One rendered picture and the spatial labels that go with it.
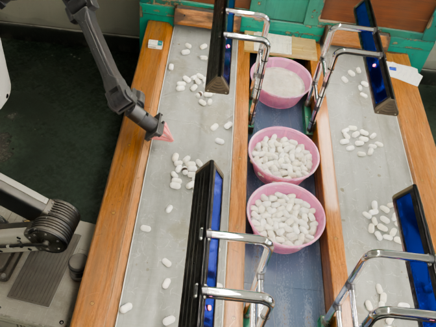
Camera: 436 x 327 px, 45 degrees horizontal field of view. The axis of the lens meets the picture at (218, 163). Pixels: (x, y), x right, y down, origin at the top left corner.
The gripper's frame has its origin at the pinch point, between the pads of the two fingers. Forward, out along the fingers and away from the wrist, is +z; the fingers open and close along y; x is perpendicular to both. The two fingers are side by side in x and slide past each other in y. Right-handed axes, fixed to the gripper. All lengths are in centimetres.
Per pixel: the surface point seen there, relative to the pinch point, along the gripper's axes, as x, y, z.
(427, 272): -69, -65, 31
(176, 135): 1.5, 6.0, 3.4
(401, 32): -70, 75, 66
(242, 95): -16.1, 30.2, 19.8
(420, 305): -65, -72, 31
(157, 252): 1.8, -45.3, 3.2
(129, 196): 7.6, -27.2, -7.4
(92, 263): 12, -53, -12
